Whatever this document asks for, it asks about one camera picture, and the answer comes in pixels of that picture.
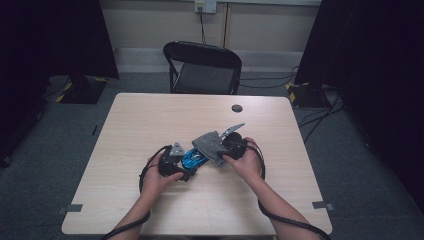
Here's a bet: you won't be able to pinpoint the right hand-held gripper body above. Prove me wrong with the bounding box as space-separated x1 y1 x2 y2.
219 123 249 161

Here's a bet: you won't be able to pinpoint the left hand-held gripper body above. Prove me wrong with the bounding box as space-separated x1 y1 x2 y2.
158 142 188 178

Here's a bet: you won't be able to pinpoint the grey terry towel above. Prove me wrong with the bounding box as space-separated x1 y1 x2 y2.
191 130 231 168

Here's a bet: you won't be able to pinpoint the person's left hand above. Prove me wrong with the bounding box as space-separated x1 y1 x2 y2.
139 162 185 201

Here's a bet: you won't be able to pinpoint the person's right hand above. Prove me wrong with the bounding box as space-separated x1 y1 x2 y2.
223 137 265 183

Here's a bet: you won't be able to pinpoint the black folding chair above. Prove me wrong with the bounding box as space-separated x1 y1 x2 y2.
162 40 243 96

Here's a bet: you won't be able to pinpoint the black stand base, striped tape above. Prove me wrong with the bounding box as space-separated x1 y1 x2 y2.
54 75 109 105
284 81 333 110

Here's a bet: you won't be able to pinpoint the grey floor tape strip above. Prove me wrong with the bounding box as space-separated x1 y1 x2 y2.
56 203 84 215
311 200 335 211

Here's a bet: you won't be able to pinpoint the black curtain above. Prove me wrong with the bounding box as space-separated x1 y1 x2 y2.
294 0 424 214
0 0 120 168

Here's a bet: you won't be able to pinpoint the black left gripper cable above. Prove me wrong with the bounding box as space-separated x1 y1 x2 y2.
101 144 174 240

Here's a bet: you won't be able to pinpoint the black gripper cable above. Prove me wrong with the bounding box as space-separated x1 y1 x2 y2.
245 141 332 240
101 144 174 240

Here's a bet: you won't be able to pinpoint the black floor cables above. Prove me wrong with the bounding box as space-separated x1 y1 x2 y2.
239 65 346 145

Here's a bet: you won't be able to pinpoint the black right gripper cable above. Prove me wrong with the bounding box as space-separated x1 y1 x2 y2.
245 141 332 240

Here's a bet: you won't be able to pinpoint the black wall socket cable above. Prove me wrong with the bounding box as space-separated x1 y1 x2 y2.
198 6 207 45

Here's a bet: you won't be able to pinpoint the white wall socket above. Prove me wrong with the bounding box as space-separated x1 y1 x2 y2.
194 0 218 15

